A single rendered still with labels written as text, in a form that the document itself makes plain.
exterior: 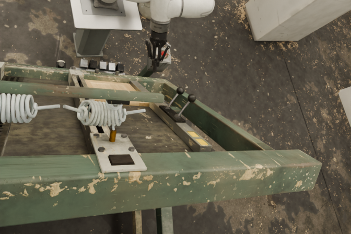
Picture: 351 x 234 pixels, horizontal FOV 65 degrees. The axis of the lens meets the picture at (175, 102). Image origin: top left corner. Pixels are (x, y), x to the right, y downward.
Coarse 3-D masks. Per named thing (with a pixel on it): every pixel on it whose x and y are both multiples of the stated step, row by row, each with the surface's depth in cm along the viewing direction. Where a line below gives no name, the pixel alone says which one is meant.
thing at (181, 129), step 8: (136, 88) 165; (144, 88) 165; (152, 104) 141; (160, 104) 138; (160, 112) 131; (168, 120) 122; (176, 128) 115; (184, 128) 111; (184, 136) 108; (200, 136) 106; (192, 144) 102; (200, 144) 99; (208, 144) 100
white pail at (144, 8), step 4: (140, 4) 303; (144, 4) 295; (148, 4) 290; (140, 8) 305; (144, 8) 299; (148, 8) 295; (140, 12) 308; (144, 12) 303; (148, 12) 300; (144, 16) 308; (148, 16) 307
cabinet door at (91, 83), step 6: (90, 84) 158; (96, 84) 162; (102, 84) 165; (108, 84) 167; (114, 84) 170; (120, 84) 172; (126, 84) 176; (132, 90) 163; (132, 102) 140; (138, 102) 142; (144, 102) 144
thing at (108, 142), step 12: (72, 72) 155; (72, 84) 141; (84, 84) 135; (84, 120) 97; (84, 132) 95; (96, 132) 84; (108, 132) 85; (96, 144) 68; (108, 144) 69; (120, 144) 71; (132, 144) 72; (108, 156) 64; (132, 156) 66; (108, 168) 59; (120, 168) 59; (132, 168) 60; (144, 168) 62
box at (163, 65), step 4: (164, 48) 195; (152, 52) 196; (156, 52) 191; (168, 52) 195; (156, 56) 190; (168, 56) 194; (148, 60) 202; (164, 60) 192; (168, 60) 193; (148, 64) 201; (160, 64) 194; (164, 64) 195; (168, 64) 195; (148, 68) 201; (152, 68) 200; (160, 68) 201; (164, 68) 202; (160, 72) 208
